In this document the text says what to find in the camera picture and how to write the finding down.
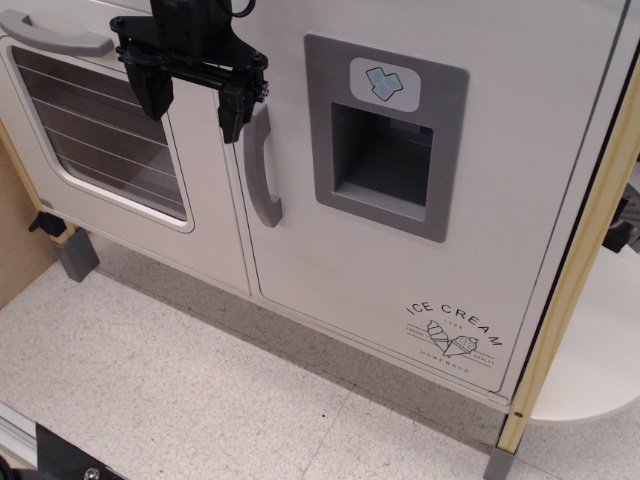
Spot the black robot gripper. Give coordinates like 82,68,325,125
109,1,268,144

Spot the grey fridge door handle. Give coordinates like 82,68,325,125
243,105,283,228

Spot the white toy fridge door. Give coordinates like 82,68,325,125
218,1,639,404

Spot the white toy oven door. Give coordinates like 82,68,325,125
1,36,250,294

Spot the black clamp knob left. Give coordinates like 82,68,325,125
28,211,67,238

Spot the grey ice dispenser panel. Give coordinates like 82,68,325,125
304,34,470,243

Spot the grey left foot cap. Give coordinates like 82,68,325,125
52,229,100,282

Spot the grey foot cap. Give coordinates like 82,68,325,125
483,446,516,480
52,229,100,282

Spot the white toy kitchen cabinet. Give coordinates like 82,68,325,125
1,1,639,410

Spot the wooden side panel left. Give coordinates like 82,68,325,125
1,125,57,307

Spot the black clamp at right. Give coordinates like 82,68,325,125
603,185,639,253

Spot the grey right foot cap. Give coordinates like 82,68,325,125
483,446,516,480

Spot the white round table top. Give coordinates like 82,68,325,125
530,246,639,425

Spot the grey oven door handle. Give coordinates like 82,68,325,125
1,9,114,57

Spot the aluminium rail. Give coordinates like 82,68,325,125
1,403,37,468

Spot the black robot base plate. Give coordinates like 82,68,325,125
1,423,124,480

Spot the light wooden side post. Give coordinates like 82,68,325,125
496,53,639,455

